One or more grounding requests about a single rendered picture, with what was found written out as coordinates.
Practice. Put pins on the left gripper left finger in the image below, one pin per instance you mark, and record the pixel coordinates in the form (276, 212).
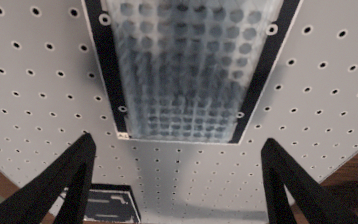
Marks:
(31, 203)

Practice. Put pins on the clear well plate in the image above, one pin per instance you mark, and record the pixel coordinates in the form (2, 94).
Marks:
(186, 91)

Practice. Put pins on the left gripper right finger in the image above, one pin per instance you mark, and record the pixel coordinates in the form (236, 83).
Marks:
(280, 170)

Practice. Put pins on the grey flat base plate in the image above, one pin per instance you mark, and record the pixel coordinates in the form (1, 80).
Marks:
(51, 93)

